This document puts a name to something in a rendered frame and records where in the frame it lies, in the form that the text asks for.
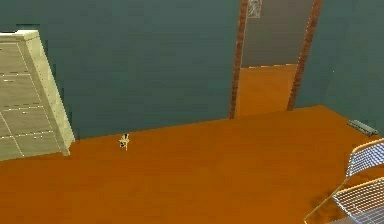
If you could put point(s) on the small cream and black figurine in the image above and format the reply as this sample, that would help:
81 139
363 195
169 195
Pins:
124 141

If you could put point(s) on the cream chest of drawers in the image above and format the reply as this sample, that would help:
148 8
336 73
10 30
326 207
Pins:
30 103

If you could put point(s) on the grey flat bar on floor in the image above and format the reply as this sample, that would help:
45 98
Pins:
362 127

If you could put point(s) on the red brick door frame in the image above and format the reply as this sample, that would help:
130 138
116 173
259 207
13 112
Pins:
238 60

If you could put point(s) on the grey framed wall picture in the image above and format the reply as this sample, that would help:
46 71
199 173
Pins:
254 8

